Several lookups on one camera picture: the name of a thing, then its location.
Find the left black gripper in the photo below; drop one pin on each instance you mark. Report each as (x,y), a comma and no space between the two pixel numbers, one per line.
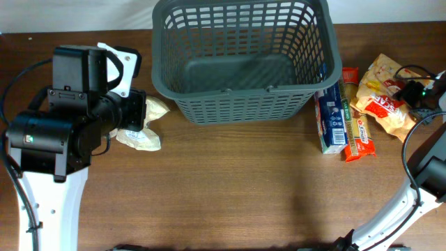
(137,110)

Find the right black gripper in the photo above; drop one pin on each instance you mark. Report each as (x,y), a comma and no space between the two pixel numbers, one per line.
(410,89)

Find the beige coffee mix bag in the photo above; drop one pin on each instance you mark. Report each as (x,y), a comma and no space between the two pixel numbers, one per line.
(374,97)

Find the red spaghetti packet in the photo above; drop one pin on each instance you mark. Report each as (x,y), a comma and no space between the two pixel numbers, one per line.
(360,143)

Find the grey plastic basket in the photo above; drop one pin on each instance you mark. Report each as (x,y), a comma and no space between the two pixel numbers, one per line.
(239,61)

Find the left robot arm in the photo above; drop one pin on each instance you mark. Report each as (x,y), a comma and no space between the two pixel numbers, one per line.
(47,149)

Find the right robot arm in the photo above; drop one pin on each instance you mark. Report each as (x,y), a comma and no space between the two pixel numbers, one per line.
(422,191)

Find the crumpled beige paper bag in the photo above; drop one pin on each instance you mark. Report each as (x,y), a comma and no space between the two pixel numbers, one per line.
(145,139)

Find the blue white carton box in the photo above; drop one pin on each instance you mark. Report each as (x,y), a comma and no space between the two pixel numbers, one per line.
(330,120)

